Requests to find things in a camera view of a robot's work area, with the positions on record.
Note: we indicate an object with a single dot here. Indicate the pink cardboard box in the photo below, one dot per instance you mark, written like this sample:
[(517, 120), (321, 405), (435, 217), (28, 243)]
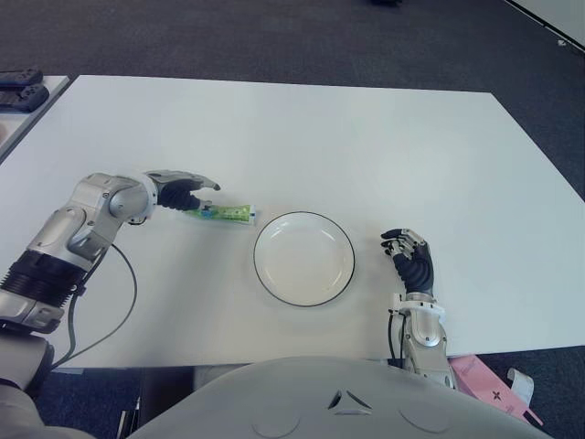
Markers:
[(484, 384)]

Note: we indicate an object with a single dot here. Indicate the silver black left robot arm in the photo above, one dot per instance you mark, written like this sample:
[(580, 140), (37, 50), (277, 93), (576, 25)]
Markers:
[(68, 228)]

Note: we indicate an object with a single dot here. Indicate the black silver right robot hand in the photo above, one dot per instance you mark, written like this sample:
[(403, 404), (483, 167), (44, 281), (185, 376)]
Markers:
[(418, 270)]

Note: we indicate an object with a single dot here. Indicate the green white toothpaste tube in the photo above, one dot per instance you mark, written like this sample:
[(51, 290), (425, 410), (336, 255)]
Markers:
[(230, 213)]

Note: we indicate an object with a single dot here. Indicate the white distant table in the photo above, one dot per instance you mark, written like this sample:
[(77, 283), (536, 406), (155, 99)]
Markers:
[(560, 18)]

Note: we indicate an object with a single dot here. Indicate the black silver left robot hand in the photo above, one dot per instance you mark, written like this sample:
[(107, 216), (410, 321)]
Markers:
[(176, 194)]

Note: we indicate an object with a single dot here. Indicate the white plate with black rim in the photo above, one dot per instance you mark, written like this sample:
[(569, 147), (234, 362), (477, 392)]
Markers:
[(304, 258)]

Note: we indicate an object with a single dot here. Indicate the white paper slip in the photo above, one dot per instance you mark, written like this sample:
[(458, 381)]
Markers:
[(521, 382)]

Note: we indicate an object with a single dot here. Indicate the grey robot torso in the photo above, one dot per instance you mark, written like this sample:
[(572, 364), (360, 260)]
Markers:
[(320, 402)]

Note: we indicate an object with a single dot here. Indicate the white side table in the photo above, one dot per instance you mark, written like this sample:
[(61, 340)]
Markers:
[(36, 119)]

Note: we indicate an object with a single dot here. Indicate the black game controller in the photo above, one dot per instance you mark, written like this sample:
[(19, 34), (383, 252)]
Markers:
[(25, 97), (20, 77)]

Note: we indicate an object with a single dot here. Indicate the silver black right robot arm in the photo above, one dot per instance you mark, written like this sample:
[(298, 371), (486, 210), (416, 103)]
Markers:
[(425, 334)]

